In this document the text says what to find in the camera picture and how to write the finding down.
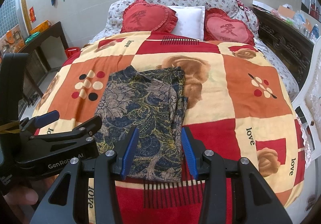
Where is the white ornate chair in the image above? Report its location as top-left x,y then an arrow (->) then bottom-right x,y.
292,37 -> 320,160

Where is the folded dark floral garment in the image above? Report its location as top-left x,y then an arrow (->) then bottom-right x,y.
94,66 -> 188,182

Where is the red heart pillow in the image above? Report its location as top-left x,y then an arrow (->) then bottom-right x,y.
204,8 -> 255,46
120,0 -> 178,33

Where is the red paper wall decoration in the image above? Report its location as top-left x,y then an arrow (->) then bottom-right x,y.
29,7 -> 36,23

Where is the left red heart pillow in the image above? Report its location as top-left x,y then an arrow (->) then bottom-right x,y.
120,0 -> 178,33

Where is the red plastic basin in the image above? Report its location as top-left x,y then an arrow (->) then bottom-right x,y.
65,47 -> 80,58

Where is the person's left hand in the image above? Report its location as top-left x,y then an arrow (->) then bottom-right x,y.
3,175 -> 57,223

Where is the right red heart pillow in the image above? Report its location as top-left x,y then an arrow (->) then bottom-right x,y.
204,8 -> 255,46

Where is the yellow bag on table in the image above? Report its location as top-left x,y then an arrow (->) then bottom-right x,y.
30,20 -> 52,34

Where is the dark wooden side table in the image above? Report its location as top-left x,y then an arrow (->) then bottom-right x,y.
17,21 -> 70,114

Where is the red orange patchwork blanket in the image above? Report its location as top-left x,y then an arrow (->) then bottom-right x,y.
34,32 -> 305,223

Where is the white square pillow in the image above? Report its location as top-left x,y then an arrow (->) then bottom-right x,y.
169,6 -> 205,41

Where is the dark carved wooden dresser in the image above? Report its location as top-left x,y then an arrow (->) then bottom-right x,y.
252,7 -> 314,88

